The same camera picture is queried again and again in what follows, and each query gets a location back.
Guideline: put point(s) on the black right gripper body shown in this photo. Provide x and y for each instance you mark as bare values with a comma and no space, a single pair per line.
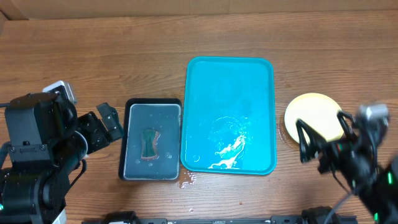
359,163

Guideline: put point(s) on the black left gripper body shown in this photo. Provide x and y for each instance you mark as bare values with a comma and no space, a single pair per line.
95,135

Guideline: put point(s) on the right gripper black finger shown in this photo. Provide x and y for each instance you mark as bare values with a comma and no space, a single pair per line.
310,141
347,123

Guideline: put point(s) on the yellow plate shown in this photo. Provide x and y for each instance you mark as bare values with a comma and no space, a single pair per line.
318,111

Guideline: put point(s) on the orange green scrub sponge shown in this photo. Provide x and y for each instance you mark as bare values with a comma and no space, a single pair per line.
149,140

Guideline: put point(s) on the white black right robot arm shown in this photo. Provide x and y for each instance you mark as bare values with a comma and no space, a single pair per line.
380,198

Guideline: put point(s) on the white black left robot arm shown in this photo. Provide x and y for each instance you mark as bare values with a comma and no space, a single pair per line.
48,141

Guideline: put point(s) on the black water basin tray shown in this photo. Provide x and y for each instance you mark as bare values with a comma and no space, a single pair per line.
163,115

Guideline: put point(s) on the teal plastic serving tray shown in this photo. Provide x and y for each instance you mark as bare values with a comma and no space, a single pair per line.
229,123

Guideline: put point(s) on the brown cardboard backdrop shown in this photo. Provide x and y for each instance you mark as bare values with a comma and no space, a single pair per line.
68,9

